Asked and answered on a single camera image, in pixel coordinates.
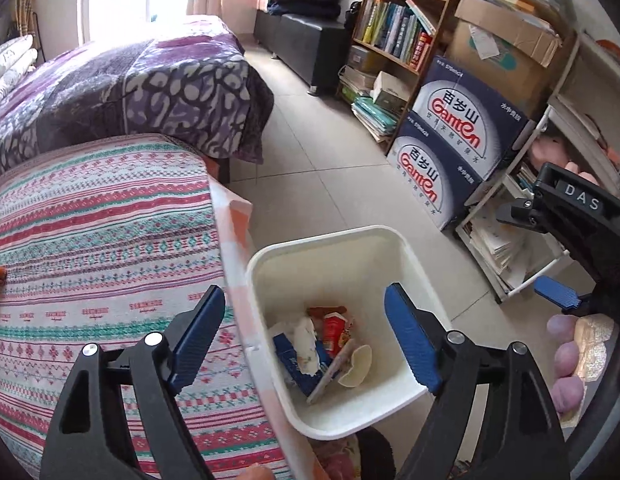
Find red sausage wrapper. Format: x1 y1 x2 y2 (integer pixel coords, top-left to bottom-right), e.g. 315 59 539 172
307 306 352 358

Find white plastic trash bin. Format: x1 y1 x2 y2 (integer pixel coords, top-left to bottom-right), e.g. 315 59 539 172
247 226 451 441

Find lower Ganten water carton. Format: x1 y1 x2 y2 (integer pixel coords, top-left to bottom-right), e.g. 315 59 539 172
387 113 484 231

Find white metal shelf rack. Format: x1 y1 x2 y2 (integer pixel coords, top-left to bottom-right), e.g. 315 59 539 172
456 32 620 301

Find striped patterned table cloth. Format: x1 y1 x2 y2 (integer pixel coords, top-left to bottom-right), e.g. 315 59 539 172
0 133 296 480

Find black storage bench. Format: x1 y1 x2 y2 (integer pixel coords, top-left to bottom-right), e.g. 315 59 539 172
253 10 351 94

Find wooden bookshelf with books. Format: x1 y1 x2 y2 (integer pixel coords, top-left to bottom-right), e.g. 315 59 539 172
342 0 459 152

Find large white paper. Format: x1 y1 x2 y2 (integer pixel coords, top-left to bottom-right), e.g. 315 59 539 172
267 316 319 374

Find upper Ganten water carton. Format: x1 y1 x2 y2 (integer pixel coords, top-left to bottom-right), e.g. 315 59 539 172
412 55 534 181

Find brown cardboard box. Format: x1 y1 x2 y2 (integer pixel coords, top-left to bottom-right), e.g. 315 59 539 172
445 0 576 117

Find stack of books on floor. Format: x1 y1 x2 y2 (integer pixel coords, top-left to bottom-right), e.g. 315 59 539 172
339 65 411 144

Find blue paper medicine box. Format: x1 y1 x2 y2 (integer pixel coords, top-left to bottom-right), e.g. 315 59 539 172
273 333 333 396

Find purple patterned bed quilt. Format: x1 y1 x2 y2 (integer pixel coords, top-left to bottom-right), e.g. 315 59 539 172
0 15 274 176

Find right hand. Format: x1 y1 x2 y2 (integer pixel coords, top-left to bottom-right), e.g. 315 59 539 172
546 314 615 417

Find folded floral duvet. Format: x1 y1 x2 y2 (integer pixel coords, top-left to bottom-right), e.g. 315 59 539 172
0 35 38 101

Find pink white striped wrapper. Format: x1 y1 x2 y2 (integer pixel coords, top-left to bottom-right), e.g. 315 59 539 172
307 338 357 404

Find broken white eggshell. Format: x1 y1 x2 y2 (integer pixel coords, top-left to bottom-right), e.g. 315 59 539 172
338 344 373 388

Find ganten water carton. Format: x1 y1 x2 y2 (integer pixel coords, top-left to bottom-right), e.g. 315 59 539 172
387 113 484 231
412 55 534 181

